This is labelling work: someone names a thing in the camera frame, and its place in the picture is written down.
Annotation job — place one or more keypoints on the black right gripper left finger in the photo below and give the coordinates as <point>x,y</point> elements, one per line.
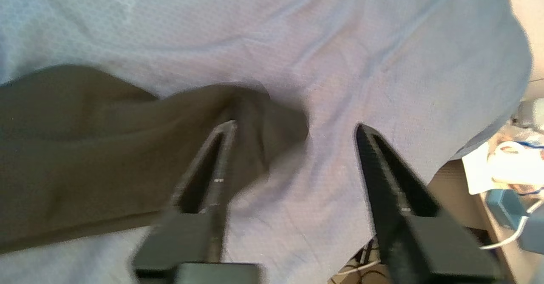
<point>187,237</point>

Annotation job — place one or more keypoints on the white paper sheet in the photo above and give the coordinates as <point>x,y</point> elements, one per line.
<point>478,169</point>

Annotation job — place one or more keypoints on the black garment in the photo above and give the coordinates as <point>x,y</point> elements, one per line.
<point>85,156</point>

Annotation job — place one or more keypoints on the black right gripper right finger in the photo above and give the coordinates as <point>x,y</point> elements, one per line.
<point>425,245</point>

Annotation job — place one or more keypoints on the blue bed sheet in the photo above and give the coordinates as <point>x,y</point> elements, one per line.
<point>340,41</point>

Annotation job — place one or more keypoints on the blue box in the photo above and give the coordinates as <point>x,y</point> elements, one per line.
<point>505,205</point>

